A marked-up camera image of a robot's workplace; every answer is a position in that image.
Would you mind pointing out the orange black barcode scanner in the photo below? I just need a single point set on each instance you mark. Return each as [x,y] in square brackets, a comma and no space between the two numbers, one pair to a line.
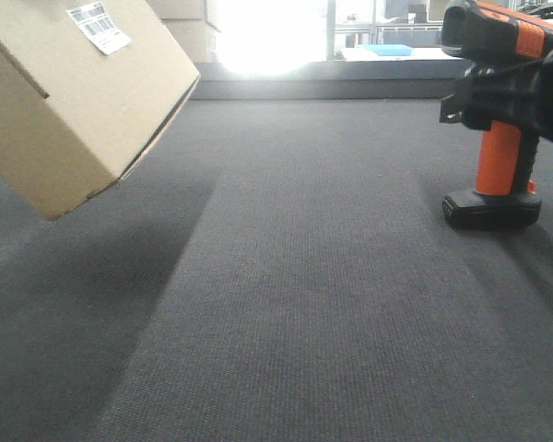
[504,193]

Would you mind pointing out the brown cardboard box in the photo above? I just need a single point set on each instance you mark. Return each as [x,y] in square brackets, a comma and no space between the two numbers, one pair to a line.
[74,121]

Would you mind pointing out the white barcode label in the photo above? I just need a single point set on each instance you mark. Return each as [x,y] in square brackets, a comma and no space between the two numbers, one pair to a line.
[95,23]

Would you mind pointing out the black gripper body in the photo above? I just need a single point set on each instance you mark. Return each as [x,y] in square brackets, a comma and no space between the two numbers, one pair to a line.
[518,92]

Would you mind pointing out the upper stacked cardboard box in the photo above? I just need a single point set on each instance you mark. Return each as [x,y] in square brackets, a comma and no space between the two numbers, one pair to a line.
[179,9]

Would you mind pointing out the blue flat tray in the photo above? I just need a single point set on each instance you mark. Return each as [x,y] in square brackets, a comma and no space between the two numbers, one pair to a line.
[389,50]

